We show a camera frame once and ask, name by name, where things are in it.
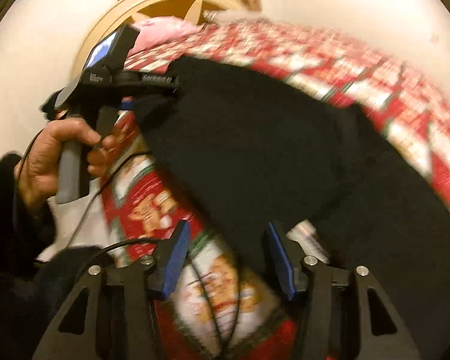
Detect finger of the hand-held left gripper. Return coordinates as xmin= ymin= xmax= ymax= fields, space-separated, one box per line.
xmin=118 ymin=97 xmax=139 ymax=114
xmin=116 ymin=72 xmax=181 ymax=94

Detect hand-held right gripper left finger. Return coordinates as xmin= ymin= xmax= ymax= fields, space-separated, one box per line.
xmin=32 ymin=220 xmax=191 ymax=360

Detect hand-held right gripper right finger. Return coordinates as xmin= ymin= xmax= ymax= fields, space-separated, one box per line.
xmin=266 ymin=221 xmax=421 ymax=360

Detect black pants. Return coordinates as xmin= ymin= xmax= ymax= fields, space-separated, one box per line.
xmin=135 ymin=56 xmax=450 ymax=360

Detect person's left forearm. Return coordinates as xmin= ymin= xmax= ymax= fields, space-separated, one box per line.
xmin=0 ymin=153 xmax=57 ymax=271

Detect person's left hand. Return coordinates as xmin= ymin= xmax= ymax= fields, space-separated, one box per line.
xmin=14 ymin=117 xmax=119 ymax=209

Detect pink pillow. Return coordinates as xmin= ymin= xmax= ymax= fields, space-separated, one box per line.
xmin=129 ymin=17 xmax=200 ymax=55

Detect red printed bedspread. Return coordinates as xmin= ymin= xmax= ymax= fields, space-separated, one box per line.
xmin=101 ymin=18 xmax=450 ymax=360

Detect cream wooden headboard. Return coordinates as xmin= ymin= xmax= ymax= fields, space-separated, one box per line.
xmin=73 ymin=0 xmax=248 ymax=80

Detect person's dark clothing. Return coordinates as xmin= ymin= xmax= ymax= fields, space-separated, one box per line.
xmin=0 ymin=245 xmax=116 ymax=360

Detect black cable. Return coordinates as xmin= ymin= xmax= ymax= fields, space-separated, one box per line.
xmin=13 ymin=135 xmax=152 ymax=250
xmin=79 ymin=237 xmax=244 ymax=349

